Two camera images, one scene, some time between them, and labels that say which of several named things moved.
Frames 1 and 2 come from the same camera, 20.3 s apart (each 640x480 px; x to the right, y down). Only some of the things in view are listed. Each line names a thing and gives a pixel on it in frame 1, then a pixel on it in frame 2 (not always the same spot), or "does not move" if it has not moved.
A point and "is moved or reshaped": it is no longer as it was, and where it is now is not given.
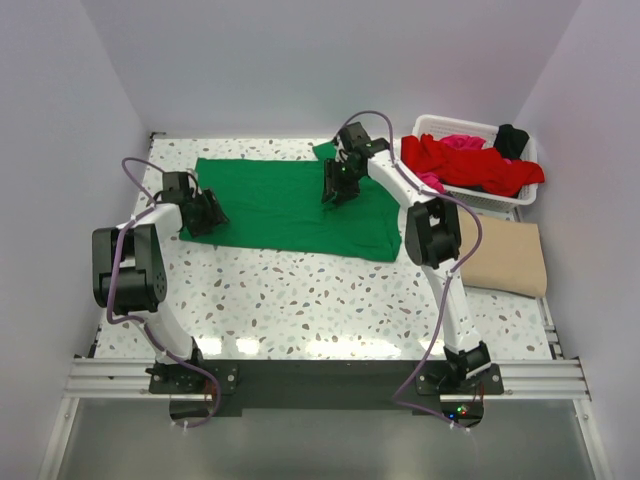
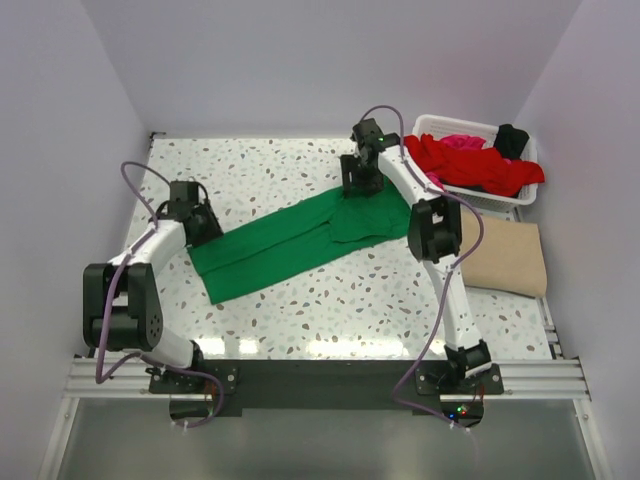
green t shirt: x=276 y=205 is moved or reshaped
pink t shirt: x=457 y=141 does not move
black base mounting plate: x=326 y=384 does not move
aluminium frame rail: x=524 y=380 does not move
